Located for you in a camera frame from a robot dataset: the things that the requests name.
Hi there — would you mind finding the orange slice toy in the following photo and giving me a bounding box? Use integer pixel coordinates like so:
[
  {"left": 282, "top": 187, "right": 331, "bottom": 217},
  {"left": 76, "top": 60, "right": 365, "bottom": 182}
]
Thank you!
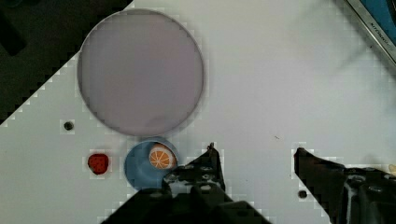
[{"left": 148, "top": 143, "right": 177, "bottom": 170}]

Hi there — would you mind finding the small blue bowl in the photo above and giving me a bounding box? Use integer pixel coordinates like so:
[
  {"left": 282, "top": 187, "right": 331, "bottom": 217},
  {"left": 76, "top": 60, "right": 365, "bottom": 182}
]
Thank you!
[{"left": 124, "top": 137, "right": 178, "bottom": 190}]

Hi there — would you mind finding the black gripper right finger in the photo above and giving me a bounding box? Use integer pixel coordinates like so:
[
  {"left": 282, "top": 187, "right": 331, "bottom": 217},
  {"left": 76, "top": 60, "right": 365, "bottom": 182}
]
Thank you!
[{"left": 293, "top": 147, "right": 396, "bottom": 224}]

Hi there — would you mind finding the small red strawberry toy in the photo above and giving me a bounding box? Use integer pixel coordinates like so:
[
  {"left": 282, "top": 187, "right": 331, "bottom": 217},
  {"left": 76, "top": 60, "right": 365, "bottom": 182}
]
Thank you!
[{"left": 87, "top": 153, "right": 109, "bottom": 175}]

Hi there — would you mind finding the large grey round plate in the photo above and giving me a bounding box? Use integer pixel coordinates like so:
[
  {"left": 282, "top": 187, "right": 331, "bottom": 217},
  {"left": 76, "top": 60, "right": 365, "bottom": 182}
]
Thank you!
[{"left": 78, "top": 8, "right": 205, "bottom": 136}]

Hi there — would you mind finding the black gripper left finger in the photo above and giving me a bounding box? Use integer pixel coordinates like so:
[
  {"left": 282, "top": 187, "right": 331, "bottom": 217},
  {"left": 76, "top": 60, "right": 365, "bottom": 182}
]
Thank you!
[{"left": 101, "top": 145, "right": 271, "bottom": 224}]

